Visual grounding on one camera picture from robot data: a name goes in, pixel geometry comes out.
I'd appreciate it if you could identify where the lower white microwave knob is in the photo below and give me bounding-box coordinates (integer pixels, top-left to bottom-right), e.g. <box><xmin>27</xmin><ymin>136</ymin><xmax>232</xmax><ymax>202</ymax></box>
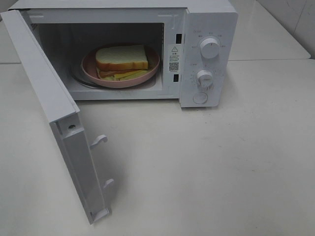
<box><xmin>196</xmin><ymin>70</ymin><xmax>213</xmax><ymax>89</ymax></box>

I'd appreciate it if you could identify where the round door release button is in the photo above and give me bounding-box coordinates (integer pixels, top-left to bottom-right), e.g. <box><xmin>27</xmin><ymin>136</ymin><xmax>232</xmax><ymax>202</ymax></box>
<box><xmin>193</xmin><ymin>92</ymin><xmax>208</xmax><ymax>104</ymax></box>

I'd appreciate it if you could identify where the white bread sandwich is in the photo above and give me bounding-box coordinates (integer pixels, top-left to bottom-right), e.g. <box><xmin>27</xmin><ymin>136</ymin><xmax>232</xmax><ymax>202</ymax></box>
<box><xmin>95</xmin><ymin>45</ymin><xmax>149</xmax><ymax>81</ymax></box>

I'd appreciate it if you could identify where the upper white microwave knob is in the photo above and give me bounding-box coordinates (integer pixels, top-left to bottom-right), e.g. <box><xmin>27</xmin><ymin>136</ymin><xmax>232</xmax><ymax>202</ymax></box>
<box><xmin>199</xmin><ymin>36</ymin><xmax>220</xmax><ymax>59</ymax></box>

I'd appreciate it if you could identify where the white microwave door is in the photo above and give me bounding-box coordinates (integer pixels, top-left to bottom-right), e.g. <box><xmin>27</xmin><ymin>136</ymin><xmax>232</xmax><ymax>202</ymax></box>
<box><xmin>1</xmin><ymin>10</ymin><xmax>114</xmax><ymax>224</ymax></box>

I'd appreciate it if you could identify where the white warning label sticker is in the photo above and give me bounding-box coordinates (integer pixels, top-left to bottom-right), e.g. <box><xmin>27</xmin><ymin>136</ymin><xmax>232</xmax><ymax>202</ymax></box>
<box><xmin>167</xmin><ymin>44</ymin><xmax>182</xmax><ymax>73</ymax></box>

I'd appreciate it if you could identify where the white microwave oven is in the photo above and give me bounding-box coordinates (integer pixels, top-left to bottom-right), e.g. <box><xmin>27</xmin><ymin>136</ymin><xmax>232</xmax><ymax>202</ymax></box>
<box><xmin>1</xmin><ymin>0</ymin><xmax>238</xmax><ymax>109</ymax></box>

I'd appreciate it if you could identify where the pink round plate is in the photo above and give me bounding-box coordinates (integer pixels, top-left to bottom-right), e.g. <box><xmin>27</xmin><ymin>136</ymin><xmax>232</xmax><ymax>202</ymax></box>
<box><xmin>81</xmin><ymin>46</ymin><xmax>160</xmax><ymax>89</ymax></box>

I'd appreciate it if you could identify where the white microwave knob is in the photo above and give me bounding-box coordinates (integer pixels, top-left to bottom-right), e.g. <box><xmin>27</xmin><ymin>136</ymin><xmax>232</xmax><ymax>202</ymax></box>
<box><xmin>196</xmin><ymin>70</ymin><xmax>213</xmax><ymax>89</ymax></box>
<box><xmin>199</xmin><ymin>36</ymin><xmax>220</xmax><ymax>59</ymax></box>

